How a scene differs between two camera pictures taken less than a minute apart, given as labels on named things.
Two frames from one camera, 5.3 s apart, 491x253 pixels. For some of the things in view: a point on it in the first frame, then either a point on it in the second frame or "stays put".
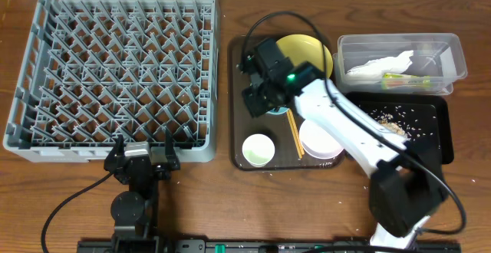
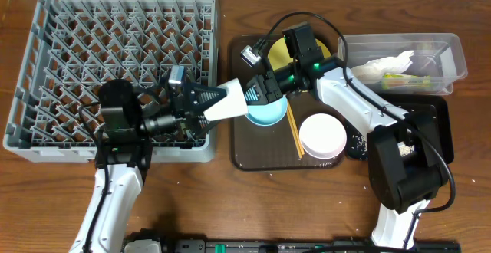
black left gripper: [142, 164] to [180, 106]
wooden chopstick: [295, 134] stays put
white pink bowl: [318, 142] stays put
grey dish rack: [95, 68] stays put
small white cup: [258, 149] to [232, 105]
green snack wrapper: [391, 80] stays put
